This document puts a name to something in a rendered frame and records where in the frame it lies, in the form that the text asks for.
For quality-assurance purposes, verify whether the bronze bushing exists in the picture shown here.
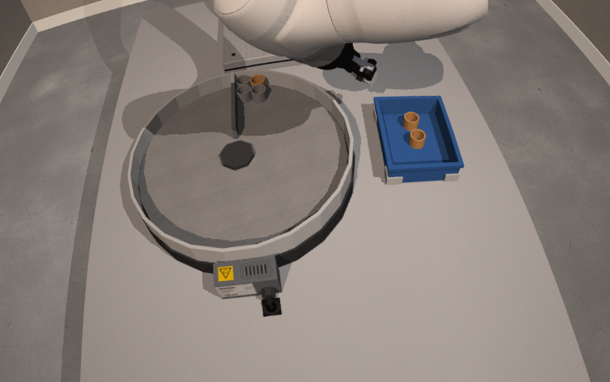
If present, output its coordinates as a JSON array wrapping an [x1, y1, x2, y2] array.
[[250, 74, 266, 87], [403, 112, 419, 131], [409, 129, 426, 149]]

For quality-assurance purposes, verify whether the grey metal bushing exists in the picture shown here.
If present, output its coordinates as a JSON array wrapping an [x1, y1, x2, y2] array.
[[236, 75, 251, 87], [250, 84, 267, 103], [236, 84, 252, 103]]

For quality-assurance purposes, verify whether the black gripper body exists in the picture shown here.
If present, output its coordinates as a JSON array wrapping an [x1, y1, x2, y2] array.
[[317, 43, 360, 70]]

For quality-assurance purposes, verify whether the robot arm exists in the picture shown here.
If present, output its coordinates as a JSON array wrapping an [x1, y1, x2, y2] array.
[[213, 0, 488, 68]]

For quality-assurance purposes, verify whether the blue plastic crate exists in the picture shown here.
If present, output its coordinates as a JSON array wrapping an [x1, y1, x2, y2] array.
[[373, 96, 464, 185]]

